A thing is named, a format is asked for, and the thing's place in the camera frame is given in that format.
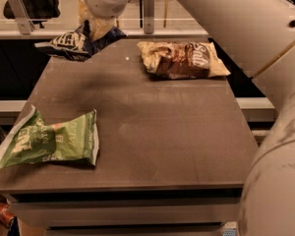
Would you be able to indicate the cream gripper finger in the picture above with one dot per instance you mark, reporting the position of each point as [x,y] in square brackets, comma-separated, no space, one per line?
[83,12]
[100,27]

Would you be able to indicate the blue chip bag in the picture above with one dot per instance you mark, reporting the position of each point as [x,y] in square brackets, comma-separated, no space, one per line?
[76,45]

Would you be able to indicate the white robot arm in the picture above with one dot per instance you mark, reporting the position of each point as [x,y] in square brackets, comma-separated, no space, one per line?
[259,35]

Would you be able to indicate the brown salt chip bag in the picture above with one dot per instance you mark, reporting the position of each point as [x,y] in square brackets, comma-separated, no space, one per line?
[182,60]

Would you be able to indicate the green jalapeno chip bag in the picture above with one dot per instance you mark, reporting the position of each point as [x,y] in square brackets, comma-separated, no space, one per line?
[33,141]

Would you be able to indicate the glass railing panel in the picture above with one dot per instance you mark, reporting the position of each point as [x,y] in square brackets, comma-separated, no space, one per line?
[168,15]

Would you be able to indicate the red soda can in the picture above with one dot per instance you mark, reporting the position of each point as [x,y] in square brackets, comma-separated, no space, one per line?
[6,218]

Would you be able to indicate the grey drawer cabinet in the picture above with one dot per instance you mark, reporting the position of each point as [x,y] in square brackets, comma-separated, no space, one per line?
[198,208]

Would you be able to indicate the middle metal railing bracket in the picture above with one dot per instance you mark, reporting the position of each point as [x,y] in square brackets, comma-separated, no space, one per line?
[148,16]

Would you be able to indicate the metal railing bracket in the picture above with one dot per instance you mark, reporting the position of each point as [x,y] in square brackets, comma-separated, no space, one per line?
[22,18]
[148,16]

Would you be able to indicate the left metal railing bracket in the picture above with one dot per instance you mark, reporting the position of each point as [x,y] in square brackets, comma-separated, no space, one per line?
[22,18]

